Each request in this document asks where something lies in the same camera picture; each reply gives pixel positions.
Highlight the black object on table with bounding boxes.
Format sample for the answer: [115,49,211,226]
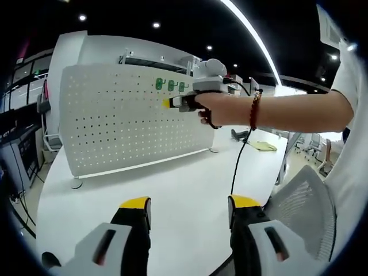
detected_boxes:
[231,128,249,143]

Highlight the dark equipment rack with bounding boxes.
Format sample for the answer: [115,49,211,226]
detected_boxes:
[0,113,44,186]

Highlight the white cabinet block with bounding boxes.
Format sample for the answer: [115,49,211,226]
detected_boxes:
[47,29,122,96]

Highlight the long ceiling light strip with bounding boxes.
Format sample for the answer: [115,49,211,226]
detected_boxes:
[220,0,283,86]

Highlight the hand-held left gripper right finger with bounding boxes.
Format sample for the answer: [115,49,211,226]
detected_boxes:
[228,194,329,276]

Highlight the red bead bracelet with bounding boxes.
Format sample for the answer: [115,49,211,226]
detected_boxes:
[248,90,263,131]

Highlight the black cable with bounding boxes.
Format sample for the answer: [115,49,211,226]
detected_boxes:
[223,76,260,197]

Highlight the yellow-green cloth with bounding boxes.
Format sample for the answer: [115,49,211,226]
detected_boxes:
[248,140,279,152]

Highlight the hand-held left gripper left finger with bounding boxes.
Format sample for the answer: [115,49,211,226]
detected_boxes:
[61,195,152,276]

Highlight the grey mesh office chair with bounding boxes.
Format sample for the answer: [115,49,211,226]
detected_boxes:
[271,164,338,263]

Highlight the person's white shirt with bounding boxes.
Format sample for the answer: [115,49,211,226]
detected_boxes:
[324,36,368,261]

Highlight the white perforated mounting plate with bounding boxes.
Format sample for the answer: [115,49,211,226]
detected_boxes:
[58,64,220,190]

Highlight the grey metal rack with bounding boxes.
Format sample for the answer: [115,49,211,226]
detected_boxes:
[117,48,202,78]

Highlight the person's right hand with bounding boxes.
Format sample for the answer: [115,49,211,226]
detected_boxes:
[194,93,251,129]

